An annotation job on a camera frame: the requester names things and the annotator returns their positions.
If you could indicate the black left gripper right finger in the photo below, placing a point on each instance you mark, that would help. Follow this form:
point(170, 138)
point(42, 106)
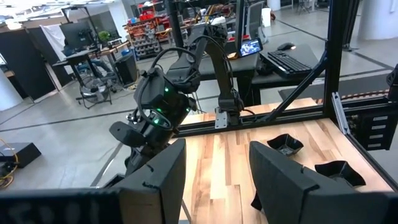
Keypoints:
point(276, 186)

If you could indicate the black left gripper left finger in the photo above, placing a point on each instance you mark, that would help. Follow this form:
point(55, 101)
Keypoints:
point(155, 193)

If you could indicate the black wavy square bowl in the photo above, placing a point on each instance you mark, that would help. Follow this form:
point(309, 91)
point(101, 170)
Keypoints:
point(285, 144)
point(339, 172)

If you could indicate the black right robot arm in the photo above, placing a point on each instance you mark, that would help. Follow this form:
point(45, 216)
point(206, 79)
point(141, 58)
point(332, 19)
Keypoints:
point(217, 68)

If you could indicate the black floor fan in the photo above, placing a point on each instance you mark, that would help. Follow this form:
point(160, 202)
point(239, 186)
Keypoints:
point(93, 91)

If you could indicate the black computer tower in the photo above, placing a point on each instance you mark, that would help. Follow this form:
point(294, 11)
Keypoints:
point(127, 69)

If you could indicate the wooden desk with black legs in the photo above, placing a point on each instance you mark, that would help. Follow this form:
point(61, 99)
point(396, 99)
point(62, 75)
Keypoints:
point(90, 54)

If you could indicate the small potted green plant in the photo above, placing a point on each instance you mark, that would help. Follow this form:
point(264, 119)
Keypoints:
point(104, 35)

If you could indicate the red parts storage rack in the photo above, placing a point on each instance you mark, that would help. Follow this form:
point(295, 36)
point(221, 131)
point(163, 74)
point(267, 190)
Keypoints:
point(146, 34)

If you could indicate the black floor box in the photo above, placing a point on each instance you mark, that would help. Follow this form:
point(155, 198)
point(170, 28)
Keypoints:
point(20, 154)

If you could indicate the black box with white labels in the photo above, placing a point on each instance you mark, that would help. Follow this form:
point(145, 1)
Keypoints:
point(371, 130)

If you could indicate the black computer monitor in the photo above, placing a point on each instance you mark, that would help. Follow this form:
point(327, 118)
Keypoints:
point(76, 34)

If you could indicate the black partition panel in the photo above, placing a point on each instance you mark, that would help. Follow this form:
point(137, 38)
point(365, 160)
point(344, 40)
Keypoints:
point(26, 62)

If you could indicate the black backlit keyboard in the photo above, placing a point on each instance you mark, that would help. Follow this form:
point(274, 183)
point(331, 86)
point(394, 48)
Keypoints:
point(287, 63)

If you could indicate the black computer mouse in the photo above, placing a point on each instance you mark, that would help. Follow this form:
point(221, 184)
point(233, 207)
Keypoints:
point(285, 46)

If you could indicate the smartphone with lit screen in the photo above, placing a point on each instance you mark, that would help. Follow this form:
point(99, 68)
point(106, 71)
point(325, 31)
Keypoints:
point(250, 47)

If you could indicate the silver arm base bracket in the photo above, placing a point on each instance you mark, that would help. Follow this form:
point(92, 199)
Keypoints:
point(221, 119)

